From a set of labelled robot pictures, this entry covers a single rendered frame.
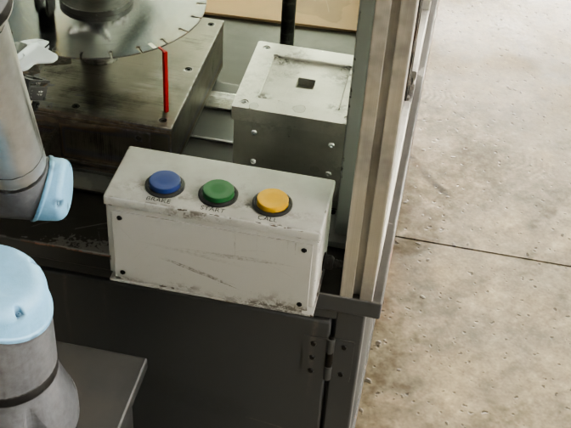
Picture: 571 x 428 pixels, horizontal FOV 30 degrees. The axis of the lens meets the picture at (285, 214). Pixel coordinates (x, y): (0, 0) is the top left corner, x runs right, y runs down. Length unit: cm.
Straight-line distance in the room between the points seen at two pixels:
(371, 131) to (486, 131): 184
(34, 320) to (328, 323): 51
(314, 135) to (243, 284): 25
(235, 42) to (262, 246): 67
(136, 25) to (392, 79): 50
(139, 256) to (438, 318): 121
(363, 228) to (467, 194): 149
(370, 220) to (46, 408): 46
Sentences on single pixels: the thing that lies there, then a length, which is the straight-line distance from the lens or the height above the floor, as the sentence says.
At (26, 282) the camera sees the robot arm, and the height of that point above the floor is 97.
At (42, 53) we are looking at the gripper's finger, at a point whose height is 97.
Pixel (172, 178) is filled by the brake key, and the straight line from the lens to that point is 136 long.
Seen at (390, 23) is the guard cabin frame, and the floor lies 117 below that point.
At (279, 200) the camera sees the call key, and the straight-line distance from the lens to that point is 133.
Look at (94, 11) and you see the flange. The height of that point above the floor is 96.
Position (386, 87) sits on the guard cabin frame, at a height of 108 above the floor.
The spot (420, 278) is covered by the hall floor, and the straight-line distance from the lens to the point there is 258.
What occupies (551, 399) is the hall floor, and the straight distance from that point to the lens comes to 239.
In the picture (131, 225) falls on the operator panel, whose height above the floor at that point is 85.
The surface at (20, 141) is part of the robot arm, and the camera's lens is 115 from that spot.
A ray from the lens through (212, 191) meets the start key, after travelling 134.
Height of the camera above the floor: 176
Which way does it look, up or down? 41 degrees down
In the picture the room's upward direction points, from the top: 4 degrees clockwise
